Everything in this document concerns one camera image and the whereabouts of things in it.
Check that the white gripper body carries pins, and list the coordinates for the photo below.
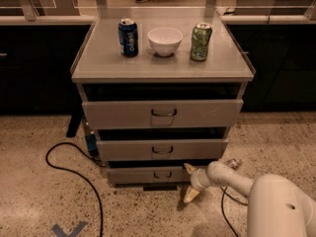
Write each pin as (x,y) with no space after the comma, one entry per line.
(197,181)

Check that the grey bottom drawer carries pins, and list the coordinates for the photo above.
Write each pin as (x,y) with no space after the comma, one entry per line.
(148,175)

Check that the grey drawer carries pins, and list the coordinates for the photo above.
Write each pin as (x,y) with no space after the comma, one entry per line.
(148,175)
(127,150)
(159,114)

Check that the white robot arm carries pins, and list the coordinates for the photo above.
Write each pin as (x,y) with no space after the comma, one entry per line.
(276,206)

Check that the grey middle drawer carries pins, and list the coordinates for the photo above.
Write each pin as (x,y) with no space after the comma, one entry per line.
(127,150)

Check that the grey drawer cabinet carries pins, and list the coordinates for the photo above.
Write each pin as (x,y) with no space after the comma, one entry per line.
(104,74)

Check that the grey top drawer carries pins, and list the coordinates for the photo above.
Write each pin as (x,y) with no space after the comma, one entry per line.
(159,114)

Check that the clear plastic connector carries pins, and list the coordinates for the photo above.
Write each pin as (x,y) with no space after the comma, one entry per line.
(234,163)

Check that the blue power adapter box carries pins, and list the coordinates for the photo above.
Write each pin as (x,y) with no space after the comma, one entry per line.
(91,143)

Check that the blue tape cross mark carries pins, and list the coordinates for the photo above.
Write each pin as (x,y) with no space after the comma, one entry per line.
(58,231)

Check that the white bowl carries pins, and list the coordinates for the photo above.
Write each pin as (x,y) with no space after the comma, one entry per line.
(165,41)

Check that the green soda can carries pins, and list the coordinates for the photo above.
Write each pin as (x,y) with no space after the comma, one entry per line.
(200,40)

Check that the blue Pepsi can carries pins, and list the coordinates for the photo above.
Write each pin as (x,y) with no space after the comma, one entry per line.
(128,37)

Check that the dark lab counter right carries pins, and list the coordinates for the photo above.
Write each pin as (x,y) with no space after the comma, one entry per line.
(282,50)

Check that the dark lab counter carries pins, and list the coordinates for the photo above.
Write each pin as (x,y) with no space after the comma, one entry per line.
(35,68)
(282,50)

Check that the dark lab counter left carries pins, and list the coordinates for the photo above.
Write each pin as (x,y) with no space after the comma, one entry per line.
(35,68)

